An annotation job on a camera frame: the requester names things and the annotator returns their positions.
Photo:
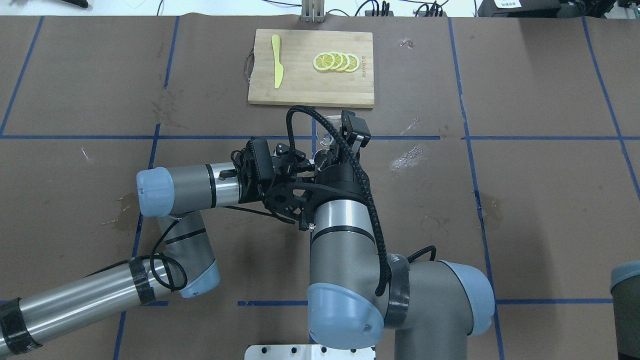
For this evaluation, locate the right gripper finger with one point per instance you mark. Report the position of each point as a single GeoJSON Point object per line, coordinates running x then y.
{"type": "Point", "coordinates": [354, 130]}
{"type": "Point", "coordinates": [341, 149]}

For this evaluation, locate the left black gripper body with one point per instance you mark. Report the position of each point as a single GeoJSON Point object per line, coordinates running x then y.
{"type": "Point", "coordinates": [290, 163]}

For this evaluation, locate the back lemon slice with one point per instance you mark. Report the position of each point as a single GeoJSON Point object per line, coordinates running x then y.
{"type": "Point", "coordinates": [353, 63]}

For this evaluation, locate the clear glass shaker cup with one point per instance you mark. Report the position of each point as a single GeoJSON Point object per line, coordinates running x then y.
{"type": "Point", "coordinates": [325, 137]}

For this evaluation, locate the aluminium frame post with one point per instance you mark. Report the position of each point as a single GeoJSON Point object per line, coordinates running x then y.
{"type": "Point", "coordinates": [313, 11]}

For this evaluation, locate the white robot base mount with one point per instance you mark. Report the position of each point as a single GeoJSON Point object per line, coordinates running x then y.
{"type": "Point", "coordinates": [306, 352]}

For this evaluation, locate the wooden cutting board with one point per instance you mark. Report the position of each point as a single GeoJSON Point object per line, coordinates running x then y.
{"type": "Point", "coordinates": [302, 84]}

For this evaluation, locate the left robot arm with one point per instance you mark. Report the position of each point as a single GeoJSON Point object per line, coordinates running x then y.
{"type": "Point", "coordinates": [69, 208]}

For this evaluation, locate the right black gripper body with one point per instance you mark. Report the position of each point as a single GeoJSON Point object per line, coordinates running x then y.
{"type": "Point", "coordinates": [338, 181]}

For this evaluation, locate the steel jigger measuring cup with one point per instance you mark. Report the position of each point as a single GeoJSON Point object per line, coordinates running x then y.
{"type": "Point", "coordinates": [322, 159]}

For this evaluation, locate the yellow plastic knife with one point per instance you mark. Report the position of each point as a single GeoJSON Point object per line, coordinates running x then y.
{"type": "Point", "coordinates": [279, 69]}

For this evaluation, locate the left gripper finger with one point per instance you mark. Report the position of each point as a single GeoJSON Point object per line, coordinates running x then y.
{"type": "Point", "coordinates": [291, 160]}
{"type": "Point", "coordinates": [290, 198]}

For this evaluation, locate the front lemon slice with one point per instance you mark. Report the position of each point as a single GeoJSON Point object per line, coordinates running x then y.
{"type": "Point", "coordinates": [323, 61]}

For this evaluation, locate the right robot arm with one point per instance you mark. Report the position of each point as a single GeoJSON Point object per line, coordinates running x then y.
{"type": "Point", "coordinates": [619, 275]}

